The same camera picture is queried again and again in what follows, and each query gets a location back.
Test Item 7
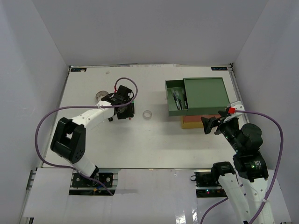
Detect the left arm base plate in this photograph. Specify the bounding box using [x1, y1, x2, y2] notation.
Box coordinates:
[71, 173, 114, 188]

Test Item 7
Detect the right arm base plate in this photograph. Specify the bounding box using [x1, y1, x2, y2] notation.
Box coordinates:
[190, 171, 222, 189]

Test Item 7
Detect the black label right corner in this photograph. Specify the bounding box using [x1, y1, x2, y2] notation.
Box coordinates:
[211, 67, 228, 71]

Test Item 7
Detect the large clear tape roll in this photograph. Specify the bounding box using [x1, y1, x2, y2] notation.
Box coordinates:
[95, 91, 109, 101]

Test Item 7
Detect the green drawer tray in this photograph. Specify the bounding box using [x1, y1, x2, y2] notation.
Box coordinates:
[165, 79, 222, 117]

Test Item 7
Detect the black ballpoint pen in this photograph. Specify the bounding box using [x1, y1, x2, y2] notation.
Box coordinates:
[182, 89, 188, 109]

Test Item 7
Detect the green tip pen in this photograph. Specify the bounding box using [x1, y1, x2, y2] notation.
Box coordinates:
[175, 90, 183, 110]

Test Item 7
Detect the black label left corner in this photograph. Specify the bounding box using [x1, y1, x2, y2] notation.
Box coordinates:
[70, 68, 87, 72]

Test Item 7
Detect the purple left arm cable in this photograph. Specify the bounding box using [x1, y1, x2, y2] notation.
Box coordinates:
[35, 77, 138, 196]

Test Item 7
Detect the green drawer box shell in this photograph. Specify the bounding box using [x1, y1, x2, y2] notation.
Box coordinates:
[184, 77, 229, 113]

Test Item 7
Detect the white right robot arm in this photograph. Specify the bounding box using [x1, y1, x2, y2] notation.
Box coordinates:
[201, 111, 275, 224]

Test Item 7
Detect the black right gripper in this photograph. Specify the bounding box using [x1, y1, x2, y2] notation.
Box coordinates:
[200, 110, 243, 153]

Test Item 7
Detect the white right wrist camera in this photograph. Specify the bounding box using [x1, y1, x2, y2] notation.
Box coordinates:
[224, 101, 245, 122]

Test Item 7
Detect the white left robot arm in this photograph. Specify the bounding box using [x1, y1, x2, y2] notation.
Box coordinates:
[50, 85, 135, 186]

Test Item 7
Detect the yellow drawer box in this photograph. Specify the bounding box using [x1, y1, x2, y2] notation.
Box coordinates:
[181, 116, 203, 129]

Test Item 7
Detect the purple tip pen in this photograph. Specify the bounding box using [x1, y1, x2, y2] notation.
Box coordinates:
[171, 89, 181, 110]

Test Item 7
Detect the small clear tape roll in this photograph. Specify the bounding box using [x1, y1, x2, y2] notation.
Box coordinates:
[142, 110, 152, 119]

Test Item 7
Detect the black label corner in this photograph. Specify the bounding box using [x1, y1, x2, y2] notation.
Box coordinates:
[211, 67, 228, 71]
[70, 68, 87, 72]

